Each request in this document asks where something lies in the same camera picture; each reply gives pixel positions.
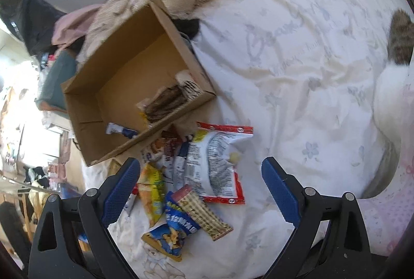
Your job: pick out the pink cloth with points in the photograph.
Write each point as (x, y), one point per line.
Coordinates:
(74, 23)

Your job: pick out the white bear print packet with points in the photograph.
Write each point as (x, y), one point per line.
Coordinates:
(152, 151)

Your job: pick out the dark jacket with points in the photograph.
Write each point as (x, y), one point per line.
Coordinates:
(35, 20)

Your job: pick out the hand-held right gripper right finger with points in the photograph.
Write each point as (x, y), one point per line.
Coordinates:
(279, 191)

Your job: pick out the blue cartoon snack packet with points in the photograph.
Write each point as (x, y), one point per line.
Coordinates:
(161, 240)

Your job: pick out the brown red snack packet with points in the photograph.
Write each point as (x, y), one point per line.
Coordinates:
(169, 143)

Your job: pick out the large white red snack bag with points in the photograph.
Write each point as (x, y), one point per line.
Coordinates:
(213, 162)

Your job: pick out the yellow snack packet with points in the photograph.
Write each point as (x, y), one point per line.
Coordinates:
(152, 195)

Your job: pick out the beige striped wafer packet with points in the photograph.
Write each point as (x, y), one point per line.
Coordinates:
(203, 217)

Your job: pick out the white brown striped snack packet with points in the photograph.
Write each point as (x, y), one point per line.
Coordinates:
(189, 85)

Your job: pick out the small white red packet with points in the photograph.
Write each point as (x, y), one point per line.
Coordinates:
(131, 201)

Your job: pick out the white floral bed sheet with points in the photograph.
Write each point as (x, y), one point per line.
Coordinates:
(291, 56)

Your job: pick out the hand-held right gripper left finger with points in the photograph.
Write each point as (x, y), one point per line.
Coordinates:
(119, 191)

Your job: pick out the grey furry item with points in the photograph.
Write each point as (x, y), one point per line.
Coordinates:
(401, 36)

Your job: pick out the dark grey cloth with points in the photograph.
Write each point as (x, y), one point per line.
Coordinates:
(187, 27)

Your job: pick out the brown cardboard box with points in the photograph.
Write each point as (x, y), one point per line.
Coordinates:
(129, 72)

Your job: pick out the white blue snack bag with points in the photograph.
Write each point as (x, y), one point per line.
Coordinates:
(181, 166)

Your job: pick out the small blue white packet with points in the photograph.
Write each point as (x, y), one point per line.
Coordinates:
(121, 130)

